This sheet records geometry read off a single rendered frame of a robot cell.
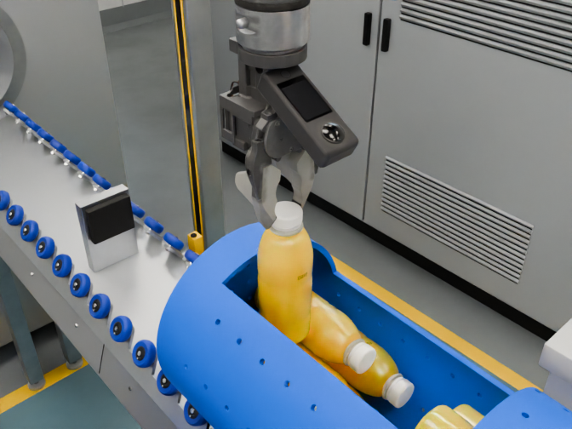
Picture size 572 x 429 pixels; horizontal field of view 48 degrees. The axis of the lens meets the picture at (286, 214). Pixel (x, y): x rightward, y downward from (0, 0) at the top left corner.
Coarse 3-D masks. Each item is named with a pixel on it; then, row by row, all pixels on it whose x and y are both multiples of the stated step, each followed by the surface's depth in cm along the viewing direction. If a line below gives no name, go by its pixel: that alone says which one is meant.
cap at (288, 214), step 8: (280, 208) 76; (288, 208) 76; (296, 208) 76; (280, 216) 75; (288, 216) 75; (296, 216) 75; (272, 224) 76; (280, 224) 75; (288, 224) 75; (296, 224) 75
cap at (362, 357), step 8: (360, 344) 85; (352, 352) 84; (360, 352) 84; (368, 352) 84; (352, 360) 84; (360, 360) 84; (368, 360) 85; (352, 368) 85; (360, 368) 85; (368, 368) 86
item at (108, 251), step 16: (112, 192) 123; (128, 192) 125; (80, 208) 119; (96, 208) 120; (112, 208) 122; (128, 208) 124; (80, 224) 123; (96, 224) 121; (112, 224) 123; (128, 224) 126; (96, 240) 122; (112, 240) 127; (128, 240) 130; (96, 256) 126; (112, 256) 129; (128, 256) 132
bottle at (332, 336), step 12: (312, 300) 90; (324, 300) 91; (312, 312) 88; (324, 312) 88; (336, 312) 88; (312, 324) 87; (324, 324) 86; (336, 324) 86; (348, 324) 87; (312, 336) 87; (324, 336) 86; (336, 336) 85; (348, 336) 86; (360, 336) 87; (312, 348) 87; (324, 348) 86; (336, 348) 85; (348, 348) 85; (336, 360) 86
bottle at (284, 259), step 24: (264, 240) 77; (288, 240) 76; (264, 264) 78; (288, 264) 76; (312, 264) 80; (264, 288) 80; (288, 288) 78; (264, 312) 82; (288, 312) 81; (288, 336) 83
